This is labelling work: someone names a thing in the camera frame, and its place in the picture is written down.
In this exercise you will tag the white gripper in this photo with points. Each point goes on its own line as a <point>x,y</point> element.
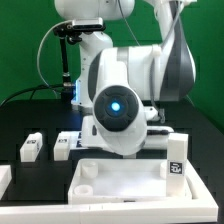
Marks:
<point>157,137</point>

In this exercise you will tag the white desk top tray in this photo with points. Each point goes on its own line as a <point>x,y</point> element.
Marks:
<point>118,180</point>

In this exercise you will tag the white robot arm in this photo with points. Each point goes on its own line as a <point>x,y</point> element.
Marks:
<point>119,87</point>

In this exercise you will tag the camera on black stand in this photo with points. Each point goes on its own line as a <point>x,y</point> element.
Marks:
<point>70,32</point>

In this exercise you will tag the tag marker sheet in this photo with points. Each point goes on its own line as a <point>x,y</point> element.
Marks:
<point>70,139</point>

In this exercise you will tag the white block left edge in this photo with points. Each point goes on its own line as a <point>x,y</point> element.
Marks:
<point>5,178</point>

